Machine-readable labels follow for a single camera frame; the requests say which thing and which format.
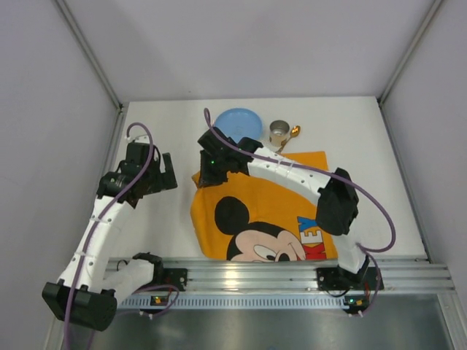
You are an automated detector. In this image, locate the blue plastic plate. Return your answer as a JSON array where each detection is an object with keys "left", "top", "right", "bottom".
[{"left": 214, "top": 108, "right": 263, "bottom": 144}]

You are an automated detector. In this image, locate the orange Mickey Mouse cloth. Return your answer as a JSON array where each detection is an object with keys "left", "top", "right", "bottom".
[{"left": 190, "top": 173, "right": 337, "bottom": 263}]

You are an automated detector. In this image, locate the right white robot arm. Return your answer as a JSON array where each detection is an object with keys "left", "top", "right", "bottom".
[{"left": 198, "top": 128, "right": 368, "bottom": 275}]

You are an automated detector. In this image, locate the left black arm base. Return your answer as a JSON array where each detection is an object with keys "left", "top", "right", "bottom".
[{"left": 132, "top": 252, "right": 188, "bottom": 292}]

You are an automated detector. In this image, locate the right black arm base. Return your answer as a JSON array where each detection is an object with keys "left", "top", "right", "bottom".
[{"left": 316, "top": 257, "right": 384, "bottom": 292}]

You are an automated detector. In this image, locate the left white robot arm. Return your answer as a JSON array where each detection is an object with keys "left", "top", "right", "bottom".
[{"left": 42, "top": 136, "right": 177, "bottom": 331}]

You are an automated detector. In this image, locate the small metal cup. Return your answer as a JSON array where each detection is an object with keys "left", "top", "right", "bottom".
[{"left": 269, "top": 120, "right": 290, "bottom": 151}]

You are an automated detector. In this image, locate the copper spoon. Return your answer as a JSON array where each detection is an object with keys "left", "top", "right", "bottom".
[{"left": 276, "top": 125, "right": 301, "bottom": 154}]

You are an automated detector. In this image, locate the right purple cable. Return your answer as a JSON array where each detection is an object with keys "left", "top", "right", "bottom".
[{"left": 203, "top": 107, "right": 398, "bottom": 317}]

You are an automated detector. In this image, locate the purple cable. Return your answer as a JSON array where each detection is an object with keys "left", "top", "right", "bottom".
[
  {"left": 203, "top": 107, "right": 398, "bottom": 317},
  {"left": 61, "top": 122, "right": 180, "bottom": 350}
]

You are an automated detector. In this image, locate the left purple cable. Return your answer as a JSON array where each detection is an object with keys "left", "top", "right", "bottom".
[{"left": 61, "top": 122, "right": 180, "bottom": 350}]

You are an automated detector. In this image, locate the perforated cable duct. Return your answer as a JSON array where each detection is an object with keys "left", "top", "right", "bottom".
[{"left": 117, "top": 294, "right": 368, "bottom": 310}]

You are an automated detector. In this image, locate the aluminium mounting rail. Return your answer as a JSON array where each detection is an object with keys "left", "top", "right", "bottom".
[{"left": 163, "top": 258, "right": 455, "bottom": 294}]

